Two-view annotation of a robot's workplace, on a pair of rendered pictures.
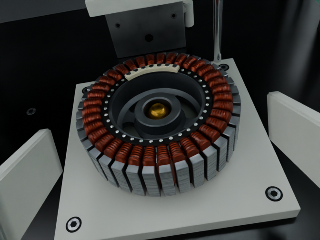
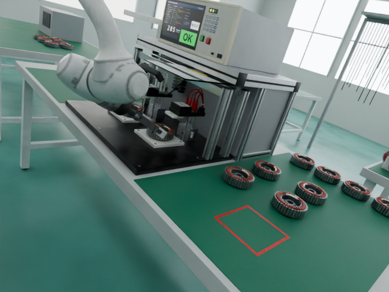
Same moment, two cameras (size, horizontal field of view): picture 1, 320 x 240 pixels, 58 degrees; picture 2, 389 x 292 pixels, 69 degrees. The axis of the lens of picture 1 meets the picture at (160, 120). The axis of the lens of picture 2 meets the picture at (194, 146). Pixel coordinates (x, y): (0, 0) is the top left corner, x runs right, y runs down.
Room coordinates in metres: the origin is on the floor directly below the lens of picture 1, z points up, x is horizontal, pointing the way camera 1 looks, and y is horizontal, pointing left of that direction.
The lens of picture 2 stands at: (-0.58, -0.81, 1.21)
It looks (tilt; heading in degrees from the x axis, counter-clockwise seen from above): 22 degrees down; 40
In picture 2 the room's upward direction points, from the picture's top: 16 degrees clockwise
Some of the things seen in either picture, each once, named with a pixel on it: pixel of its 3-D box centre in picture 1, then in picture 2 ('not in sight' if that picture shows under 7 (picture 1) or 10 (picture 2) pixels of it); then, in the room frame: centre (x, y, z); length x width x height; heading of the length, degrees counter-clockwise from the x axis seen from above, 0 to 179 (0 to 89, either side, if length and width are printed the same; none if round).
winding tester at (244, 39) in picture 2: not in sight; (224, 35); (0.47, 0.09, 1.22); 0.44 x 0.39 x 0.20; 87
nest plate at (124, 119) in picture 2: not in sight; (130, 115); (0.15, 0.24, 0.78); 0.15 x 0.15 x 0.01; 87
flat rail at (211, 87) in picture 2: not in sight; (175, 70); (0.25, 0.12, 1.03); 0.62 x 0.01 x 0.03; 87
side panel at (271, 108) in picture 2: not in sight; (265, 124); (0.53, -0.22, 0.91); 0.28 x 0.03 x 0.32; 177
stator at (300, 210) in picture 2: not in sight; (289, 204); (0.29, -0.54, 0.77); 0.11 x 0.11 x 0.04
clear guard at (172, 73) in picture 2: not in sight; (184, 79); (0.15, -0.06, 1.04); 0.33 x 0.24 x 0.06; 177
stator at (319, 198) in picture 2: not in sight; (311, 192); (0.47, -0.53, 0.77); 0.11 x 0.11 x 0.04
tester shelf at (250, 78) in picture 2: not in sight; (214, 61); (0.47, 0.11, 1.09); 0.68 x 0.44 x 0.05; 87
